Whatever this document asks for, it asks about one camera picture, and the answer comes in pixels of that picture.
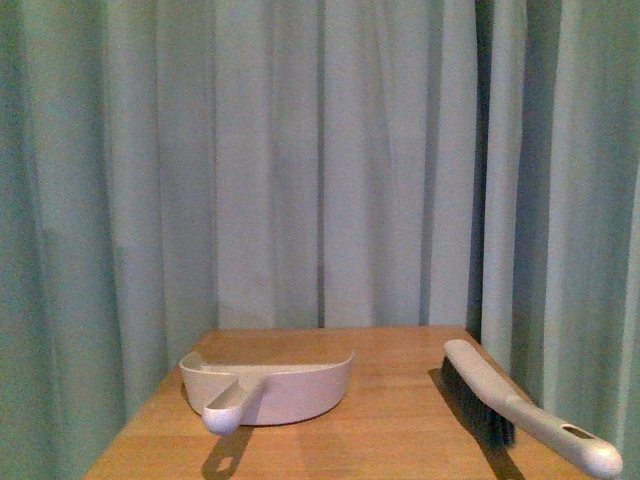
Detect pale green curtain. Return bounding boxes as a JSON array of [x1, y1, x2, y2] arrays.
[[1, 1, 639, 479]]

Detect wooden side table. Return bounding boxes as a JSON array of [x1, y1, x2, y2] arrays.
[[88, 326, 581, 479]]

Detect beige brush with black bristles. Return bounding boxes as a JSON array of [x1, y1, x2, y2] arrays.
[[441, 339, 623, 479]]

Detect beige plastic dustpan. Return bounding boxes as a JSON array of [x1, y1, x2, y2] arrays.
[[179, 351, 354, 436]]

